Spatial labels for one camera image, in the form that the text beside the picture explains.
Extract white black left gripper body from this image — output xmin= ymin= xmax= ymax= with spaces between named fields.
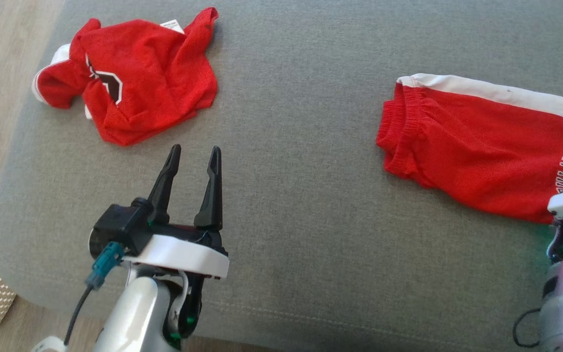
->
xmin=125 ymin=221 xmax=230 ymax=351

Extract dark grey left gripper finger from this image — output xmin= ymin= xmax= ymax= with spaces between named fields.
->
xmin=147 ymin=144 xmax=183 ymax=225
xmin=194 ymin=146 xmax=224 ymax=232

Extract red shorts with white stripe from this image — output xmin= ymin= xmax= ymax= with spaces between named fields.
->
xmin=376 ymin=73 xmax=563 ymax=225

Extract red jersey with black logo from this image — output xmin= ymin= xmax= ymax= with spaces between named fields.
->
xmin=32 ymin=7 xmax=219 ymax=147

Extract large grey fabric ottoman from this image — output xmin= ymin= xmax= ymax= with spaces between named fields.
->
xmin=0 ymin=0 xmax=563 ymax=352

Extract teal cable connector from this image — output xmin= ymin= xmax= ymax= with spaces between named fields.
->
xmin=85 ymin=242 xmax=126 ymax=290

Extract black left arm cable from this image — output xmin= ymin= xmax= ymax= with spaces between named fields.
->
xmin=64 ymin=285 xmax=94 ymax=346

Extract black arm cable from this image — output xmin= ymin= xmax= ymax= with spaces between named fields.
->
xmin=64 ymin=285 xmax=94 ymax=346
xmin=512 ymin=308 xmax=544 ymax=349

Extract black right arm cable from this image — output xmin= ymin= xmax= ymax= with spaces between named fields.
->
xmin=512 ymin=308 xmax=544 ymax=349

